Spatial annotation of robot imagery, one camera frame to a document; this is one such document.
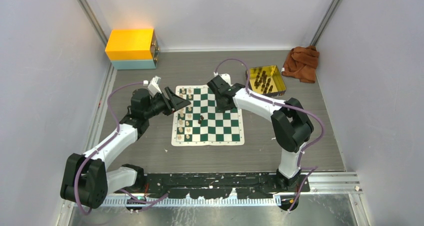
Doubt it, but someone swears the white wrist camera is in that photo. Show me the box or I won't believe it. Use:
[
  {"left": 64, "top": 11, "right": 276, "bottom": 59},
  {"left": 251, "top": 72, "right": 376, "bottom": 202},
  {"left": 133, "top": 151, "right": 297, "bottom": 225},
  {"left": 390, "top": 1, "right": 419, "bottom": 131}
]
[
  {"left": 213, "top": 72, "right": 232, "bottom": 85},
  {"left": 142, "top": 75, "right": 162, "bottom": 97}
]

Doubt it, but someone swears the dark brown chess piece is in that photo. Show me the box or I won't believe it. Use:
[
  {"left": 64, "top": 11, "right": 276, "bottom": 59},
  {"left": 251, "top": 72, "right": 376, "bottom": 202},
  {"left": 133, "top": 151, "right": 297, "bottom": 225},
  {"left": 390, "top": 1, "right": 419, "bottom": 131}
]
[{"left": 197, "top": 115, "right": 204, "bottom": 124}]

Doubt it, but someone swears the brown crumpled cloth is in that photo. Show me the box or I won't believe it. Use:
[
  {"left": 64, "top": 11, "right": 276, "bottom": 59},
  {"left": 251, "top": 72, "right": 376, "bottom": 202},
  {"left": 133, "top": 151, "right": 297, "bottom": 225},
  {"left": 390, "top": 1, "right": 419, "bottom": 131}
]
[{"left": 281, "top": 45, "right": 320, "bottom": 84}]

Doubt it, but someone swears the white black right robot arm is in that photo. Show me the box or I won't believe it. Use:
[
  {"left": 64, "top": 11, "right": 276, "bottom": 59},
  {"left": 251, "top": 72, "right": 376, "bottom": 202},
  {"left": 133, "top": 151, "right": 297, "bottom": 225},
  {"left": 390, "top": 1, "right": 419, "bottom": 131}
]
[{"left": 207, "top": 75, "right": 314, "bottom": 192}]

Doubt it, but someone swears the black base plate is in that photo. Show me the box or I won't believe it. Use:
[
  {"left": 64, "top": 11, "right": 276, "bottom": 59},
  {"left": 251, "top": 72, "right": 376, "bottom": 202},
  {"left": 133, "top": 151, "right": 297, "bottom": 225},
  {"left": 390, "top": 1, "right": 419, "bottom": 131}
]
[{"left": 124, "top": 172, "right": 310, "bottom": 200}]

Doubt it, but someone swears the gold metal tin tray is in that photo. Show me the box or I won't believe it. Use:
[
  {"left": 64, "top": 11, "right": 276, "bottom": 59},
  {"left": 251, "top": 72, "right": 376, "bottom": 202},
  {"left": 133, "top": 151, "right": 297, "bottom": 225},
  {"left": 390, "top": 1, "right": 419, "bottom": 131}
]
[{"left": 245, "top": 65, "right": 287, "bottom": 98}]

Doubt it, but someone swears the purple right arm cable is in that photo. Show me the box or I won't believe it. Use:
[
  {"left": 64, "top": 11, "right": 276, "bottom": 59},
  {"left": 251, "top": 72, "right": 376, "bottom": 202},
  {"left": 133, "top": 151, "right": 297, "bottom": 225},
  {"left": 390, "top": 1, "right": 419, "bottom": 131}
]
[{"left": 214, "top": 58, "right": 326, "bottom": 212}]

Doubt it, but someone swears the yellow and teal box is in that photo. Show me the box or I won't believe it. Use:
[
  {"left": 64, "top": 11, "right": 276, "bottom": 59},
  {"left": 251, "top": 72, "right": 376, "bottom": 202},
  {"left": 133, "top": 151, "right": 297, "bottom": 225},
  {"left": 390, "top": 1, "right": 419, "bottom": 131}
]
[{"left": 105, "top": 28, "right": 160, "bottom": 70}]

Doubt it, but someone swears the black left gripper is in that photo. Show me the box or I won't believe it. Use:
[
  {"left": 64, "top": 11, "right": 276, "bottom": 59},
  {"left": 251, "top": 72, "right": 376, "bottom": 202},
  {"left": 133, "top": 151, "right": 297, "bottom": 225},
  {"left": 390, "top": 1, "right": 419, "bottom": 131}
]
[{"left": 144, "top": 87, "right": 190, "bottom": 119}]

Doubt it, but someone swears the aluminium frame rail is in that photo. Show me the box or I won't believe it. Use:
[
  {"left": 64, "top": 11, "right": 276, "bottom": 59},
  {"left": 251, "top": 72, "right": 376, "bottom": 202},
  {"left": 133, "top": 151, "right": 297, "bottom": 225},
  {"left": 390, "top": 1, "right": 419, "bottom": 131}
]
[{"left": 96, "top": 172, "right": 363, "bottom": 211}]

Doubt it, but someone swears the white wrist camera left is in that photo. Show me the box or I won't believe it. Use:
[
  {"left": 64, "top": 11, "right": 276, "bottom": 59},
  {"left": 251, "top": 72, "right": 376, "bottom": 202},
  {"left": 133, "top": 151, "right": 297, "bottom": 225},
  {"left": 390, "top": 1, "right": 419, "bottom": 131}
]
[{"left": 142, "top": 75, "right": 162, "bottom": 97}]

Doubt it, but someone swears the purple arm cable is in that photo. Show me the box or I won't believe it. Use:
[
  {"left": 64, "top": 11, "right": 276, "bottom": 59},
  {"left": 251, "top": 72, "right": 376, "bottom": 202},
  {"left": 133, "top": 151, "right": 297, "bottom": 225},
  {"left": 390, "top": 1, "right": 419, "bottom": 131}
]
[
  {"left": 72, "top": 82, "right": 170, "bottom": 216},
  {"left": 214, "top": 58, "right": 326, "bottom": 212}
]

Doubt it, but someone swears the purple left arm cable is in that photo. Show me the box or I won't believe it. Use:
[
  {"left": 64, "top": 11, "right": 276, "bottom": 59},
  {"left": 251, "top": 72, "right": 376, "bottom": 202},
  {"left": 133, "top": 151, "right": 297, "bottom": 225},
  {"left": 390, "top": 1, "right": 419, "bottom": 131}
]
[{"left": 72, "top": 82, "right": 170, "bottom": 216}]

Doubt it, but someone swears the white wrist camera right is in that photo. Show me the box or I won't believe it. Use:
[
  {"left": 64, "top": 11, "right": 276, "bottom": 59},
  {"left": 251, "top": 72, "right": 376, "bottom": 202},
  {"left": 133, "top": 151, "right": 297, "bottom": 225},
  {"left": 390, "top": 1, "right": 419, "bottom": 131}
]
[{"left": 213, "top": 72, "right": 232, "bottom": 85}]

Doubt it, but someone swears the green white chess mat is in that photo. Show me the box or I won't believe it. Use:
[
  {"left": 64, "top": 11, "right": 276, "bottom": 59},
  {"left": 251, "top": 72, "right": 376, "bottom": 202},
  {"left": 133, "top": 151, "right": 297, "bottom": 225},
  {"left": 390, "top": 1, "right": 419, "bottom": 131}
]
[{"left": 171, "top": 85, "right": 245, "bottom": 147}]

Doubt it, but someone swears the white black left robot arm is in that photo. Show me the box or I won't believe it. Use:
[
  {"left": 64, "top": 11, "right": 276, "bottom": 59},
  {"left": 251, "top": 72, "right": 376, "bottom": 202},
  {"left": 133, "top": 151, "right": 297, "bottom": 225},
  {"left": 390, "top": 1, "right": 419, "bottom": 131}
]
[{"left": 60, "top": 87, "right": 191, "bottom": 209}]

